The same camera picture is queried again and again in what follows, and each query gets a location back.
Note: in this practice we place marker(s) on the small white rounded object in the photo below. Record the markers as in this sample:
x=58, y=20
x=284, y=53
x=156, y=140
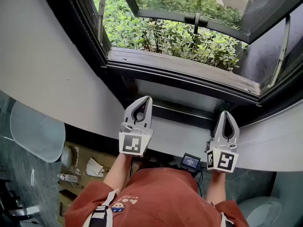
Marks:
x=66, y=156

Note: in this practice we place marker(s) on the black metal chair frame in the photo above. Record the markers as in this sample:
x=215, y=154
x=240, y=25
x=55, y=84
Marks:
x=14, y=197

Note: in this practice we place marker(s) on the large cardboard box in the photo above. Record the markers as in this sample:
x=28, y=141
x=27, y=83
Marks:
x=80, y=155

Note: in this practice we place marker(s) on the small black display device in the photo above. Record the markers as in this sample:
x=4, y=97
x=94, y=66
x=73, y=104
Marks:
x=190, y=161

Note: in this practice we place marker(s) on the person's right forearm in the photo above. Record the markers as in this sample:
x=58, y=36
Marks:
x=215, y=188

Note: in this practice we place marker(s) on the clear plastic water bottle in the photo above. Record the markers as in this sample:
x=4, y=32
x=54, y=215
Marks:
x=67, y=177

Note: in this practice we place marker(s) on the person's left forearm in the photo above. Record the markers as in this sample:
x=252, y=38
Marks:
x=116, y=171

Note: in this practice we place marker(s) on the white crumpled cloth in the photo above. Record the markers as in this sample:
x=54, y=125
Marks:
x=94, y=168

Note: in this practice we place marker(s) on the white plastic chair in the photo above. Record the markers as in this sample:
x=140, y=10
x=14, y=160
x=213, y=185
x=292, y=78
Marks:
x=38, y=133

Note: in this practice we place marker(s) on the small cardboard box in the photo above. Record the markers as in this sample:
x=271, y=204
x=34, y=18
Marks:
x=65, y=204

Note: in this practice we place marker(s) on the white rounded chair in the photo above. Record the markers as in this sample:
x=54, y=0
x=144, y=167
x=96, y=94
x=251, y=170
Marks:
x=260, y=212

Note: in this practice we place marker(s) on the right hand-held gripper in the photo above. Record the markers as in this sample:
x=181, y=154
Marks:
x=225, y=159

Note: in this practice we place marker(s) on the open glass window sash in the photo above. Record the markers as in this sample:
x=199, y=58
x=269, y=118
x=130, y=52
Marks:
x=165, y=16

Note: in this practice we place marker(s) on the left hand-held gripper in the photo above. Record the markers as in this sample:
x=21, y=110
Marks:
x=132, y=143

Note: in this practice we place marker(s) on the green bushes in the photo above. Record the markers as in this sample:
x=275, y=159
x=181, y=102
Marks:
x=165, y=39

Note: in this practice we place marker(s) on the black window frame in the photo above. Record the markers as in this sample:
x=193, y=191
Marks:
x=78, y=32

